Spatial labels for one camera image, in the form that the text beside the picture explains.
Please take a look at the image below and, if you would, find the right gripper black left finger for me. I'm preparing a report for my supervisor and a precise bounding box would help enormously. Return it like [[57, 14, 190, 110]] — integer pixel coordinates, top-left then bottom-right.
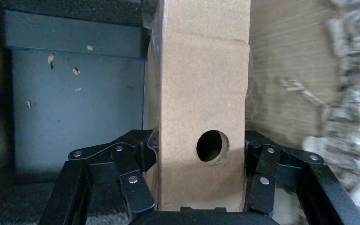
[[38, 128, 158, 225]]

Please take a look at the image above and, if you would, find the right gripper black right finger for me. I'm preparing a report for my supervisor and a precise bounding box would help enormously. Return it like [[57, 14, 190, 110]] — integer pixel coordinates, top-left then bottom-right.
[[244, 130, 360, 225]]

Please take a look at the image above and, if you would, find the small cardboard box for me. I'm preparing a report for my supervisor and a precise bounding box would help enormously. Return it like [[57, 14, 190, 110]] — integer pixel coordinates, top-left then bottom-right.
[[142, 0, 253, 213]]

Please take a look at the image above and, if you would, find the large open brown carton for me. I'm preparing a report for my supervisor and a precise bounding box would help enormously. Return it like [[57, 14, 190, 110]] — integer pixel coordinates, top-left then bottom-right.
[[243, 0, 360, 225]]

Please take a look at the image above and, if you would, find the black foam insert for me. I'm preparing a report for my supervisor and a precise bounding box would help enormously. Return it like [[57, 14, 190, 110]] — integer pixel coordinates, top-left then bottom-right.
[[0, 0, 156, 225]]

